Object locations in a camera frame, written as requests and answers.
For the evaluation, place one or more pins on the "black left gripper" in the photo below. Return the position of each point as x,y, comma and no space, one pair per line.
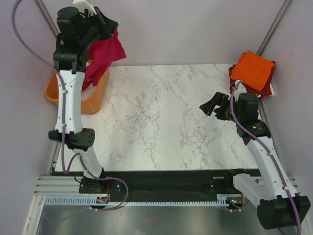
107,26

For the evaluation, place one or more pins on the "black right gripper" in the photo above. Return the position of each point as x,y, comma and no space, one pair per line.
208,107

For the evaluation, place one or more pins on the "magenta pink t shirt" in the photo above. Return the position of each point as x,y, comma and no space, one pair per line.
102,54

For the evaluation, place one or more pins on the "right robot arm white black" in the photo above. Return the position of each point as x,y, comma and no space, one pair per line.
278,202

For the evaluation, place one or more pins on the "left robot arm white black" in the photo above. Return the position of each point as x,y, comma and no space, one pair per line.
80,27

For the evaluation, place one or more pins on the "orange folded t shirt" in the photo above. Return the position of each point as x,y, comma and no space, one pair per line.
252,70

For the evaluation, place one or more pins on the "dark red folded t shirt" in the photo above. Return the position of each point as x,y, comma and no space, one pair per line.
267,90

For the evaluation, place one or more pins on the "white crumpled t shirt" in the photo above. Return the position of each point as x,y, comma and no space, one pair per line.
89,91

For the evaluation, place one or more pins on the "orange plastic basket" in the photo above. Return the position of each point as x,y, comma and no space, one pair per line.
88,106

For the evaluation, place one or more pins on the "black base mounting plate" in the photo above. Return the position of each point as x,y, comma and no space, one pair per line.
169,185

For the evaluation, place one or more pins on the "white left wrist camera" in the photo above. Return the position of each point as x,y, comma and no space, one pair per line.
83,5

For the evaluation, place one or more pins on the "left corner metal post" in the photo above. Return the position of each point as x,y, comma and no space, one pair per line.
47,17

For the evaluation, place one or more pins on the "corner metal post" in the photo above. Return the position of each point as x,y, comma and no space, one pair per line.
274,25
47,17

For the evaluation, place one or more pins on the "right corner metal post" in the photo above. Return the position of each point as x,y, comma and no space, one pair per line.
274,25

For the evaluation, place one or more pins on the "aluminium frame rail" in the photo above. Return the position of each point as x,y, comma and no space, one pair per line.
57,185

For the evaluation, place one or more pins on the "white slotted cable duct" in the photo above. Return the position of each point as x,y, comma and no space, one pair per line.
93,201

